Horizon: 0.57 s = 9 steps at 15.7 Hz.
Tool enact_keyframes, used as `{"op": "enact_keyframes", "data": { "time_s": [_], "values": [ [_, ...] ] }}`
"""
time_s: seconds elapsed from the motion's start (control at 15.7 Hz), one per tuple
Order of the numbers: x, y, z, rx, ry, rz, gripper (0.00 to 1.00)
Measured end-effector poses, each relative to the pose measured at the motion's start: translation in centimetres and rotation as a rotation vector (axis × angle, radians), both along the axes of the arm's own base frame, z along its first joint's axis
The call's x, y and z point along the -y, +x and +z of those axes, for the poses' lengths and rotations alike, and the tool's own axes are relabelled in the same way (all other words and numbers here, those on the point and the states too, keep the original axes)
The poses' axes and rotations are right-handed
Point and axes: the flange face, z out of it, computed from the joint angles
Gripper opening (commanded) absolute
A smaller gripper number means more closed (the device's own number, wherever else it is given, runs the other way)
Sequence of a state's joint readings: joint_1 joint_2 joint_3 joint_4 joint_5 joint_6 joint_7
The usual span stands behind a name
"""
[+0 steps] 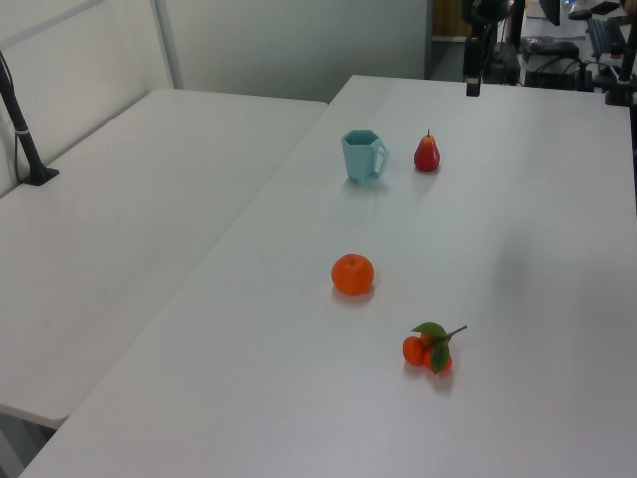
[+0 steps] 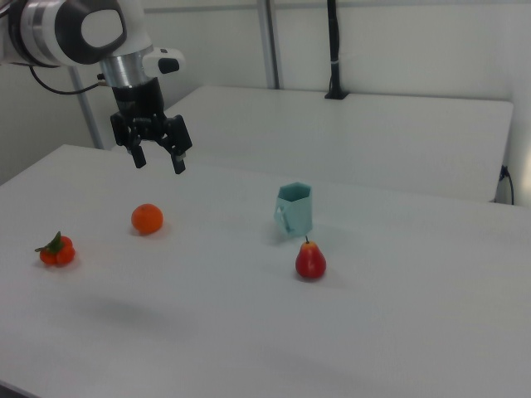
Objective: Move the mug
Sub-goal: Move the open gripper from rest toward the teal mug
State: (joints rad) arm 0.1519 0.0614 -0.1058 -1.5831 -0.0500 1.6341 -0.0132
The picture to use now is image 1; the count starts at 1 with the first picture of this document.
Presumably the red pear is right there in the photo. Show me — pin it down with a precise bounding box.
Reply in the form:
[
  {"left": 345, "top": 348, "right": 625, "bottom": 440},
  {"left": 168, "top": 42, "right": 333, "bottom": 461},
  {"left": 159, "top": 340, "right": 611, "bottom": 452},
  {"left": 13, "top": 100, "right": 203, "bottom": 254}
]
[{"left": 412, "top": 128, "right": 442, "bottom": 173}]

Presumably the tangerine cluster with green leaves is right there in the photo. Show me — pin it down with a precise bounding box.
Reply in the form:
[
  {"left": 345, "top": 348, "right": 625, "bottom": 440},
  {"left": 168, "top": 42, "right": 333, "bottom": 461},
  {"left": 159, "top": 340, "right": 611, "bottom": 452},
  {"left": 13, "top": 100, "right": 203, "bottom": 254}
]
[{"left": 401, "top": 321, "right": 469, "bottom": 376}]

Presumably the black keyboard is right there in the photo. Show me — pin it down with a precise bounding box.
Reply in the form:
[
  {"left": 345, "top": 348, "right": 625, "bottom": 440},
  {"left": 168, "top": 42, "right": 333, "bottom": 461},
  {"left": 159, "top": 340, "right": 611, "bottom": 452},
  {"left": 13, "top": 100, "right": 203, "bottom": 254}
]
[{"left": 585, "top": 17, "right": 629, "bottom": 53}]

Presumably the light blue hexagonal mug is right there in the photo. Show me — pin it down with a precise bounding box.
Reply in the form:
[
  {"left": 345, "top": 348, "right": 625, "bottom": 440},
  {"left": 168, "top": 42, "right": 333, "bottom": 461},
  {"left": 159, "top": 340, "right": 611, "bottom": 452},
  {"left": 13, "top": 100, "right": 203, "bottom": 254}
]
[{"left": 340, "top": 129, "right": 391, "bottom": 189}]

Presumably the black bag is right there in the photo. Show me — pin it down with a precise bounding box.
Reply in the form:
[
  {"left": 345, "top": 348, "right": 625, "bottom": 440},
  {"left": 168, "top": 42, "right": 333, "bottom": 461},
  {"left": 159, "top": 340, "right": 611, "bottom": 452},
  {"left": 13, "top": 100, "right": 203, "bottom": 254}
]
[{"left": 519, "top": 37, "right": 581, "bottom": 57}]

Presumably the white partition frame post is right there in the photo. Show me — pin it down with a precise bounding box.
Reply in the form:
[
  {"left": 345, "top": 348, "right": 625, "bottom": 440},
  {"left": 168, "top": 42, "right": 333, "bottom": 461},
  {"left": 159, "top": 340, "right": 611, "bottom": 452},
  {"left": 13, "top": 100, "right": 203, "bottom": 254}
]
[{"left": 152, "top": 0, "right": 184, "bottom": 91}]

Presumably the black pole with square base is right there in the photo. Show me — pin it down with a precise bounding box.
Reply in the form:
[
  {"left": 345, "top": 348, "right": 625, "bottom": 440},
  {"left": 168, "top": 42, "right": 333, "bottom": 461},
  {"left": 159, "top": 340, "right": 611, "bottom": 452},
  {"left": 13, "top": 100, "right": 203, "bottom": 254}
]
[{"left": 0, "top": 49, "right": 60, "bottom": 186}]

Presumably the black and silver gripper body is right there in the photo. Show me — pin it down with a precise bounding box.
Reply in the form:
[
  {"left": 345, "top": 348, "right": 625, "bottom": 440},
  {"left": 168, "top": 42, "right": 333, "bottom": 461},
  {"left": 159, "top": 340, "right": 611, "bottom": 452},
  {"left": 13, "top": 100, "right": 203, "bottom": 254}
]
[{"left": 466, "top": 0, "right": 510, "bottom": 40}]

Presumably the black electronics box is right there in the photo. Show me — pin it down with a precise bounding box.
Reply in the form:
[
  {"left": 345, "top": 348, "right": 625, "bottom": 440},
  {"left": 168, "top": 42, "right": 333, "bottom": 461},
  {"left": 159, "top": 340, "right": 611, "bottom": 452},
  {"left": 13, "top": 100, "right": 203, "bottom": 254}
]
[{"left": 522, "top": 58, "right": 598, "bottom": 92}]

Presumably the orange fruit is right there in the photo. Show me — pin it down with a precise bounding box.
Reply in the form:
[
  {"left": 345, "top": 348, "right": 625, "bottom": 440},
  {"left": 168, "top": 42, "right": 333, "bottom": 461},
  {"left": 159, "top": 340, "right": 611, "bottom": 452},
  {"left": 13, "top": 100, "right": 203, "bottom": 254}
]
[{"left": 331, "top": 253, "right": 376, "bottom": 297}]

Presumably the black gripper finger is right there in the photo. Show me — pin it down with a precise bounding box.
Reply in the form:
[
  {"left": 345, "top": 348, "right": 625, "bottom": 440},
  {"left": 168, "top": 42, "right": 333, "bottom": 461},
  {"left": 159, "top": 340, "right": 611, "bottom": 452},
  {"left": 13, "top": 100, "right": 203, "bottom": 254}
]
[
  {"left": 464, "top": 36, "right": 483, "bottom": 98},
  {"left": 481, "top": 33, "right": 499, "bottom": 76}
]

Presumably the black clamp stand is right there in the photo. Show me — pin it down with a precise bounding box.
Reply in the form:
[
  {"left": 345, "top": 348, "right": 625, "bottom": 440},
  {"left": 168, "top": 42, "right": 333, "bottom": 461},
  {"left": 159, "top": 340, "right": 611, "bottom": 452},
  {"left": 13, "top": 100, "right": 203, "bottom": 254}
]
[{"left": 604, "top": 42, "right": 637, "bottom": 107}]

